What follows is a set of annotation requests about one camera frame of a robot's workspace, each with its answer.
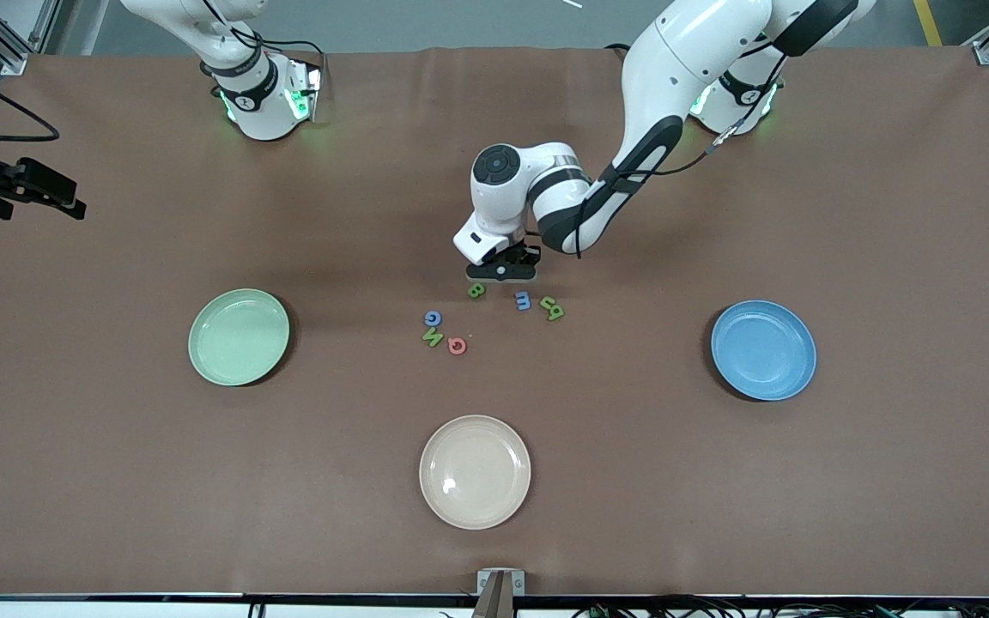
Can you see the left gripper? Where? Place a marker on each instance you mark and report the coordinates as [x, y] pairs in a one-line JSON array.
[[528, 254]]

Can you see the green letter B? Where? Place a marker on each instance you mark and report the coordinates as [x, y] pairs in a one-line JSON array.
[[476, 292]]

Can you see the blue letter m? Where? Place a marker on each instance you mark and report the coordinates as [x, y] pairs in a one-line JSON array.
[[523, 301]]

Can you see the blue letter G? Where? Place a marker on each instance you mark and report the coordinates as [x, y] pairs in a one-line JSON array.
[[428, 321]]

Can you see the red letter Q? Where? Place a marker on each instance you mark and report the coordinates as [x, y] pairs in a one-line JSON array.
[[452, 348]]

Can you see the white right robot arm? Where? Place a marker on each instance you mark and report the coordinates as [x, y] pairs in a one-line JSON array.
[[258, 103]]

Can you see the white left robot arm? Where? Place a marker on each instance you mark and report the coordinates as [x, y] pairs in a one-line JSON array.
[[675, 77]]

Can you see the green letter q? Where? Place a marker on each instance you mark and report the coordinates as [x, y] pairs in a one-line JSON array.
[[555, 314]]

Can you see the beige plate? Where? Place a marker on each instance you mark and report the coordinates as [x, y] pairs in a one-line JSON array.
[[475, 472]]

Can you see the light green plate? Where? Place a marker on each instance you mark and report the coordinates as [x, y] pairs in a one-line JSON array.
[[239, 339]]

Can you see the blue plate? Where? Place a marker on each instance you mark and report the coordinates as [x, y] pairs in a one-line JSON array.
[[763, 350]]

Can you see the brown table mat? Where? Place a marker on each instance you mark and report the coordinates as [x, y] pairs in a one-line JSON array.
[[117, 481]]

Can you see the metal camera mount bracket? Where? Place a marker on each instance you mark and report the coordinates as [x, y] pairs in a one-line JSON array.
[[488, 584]]

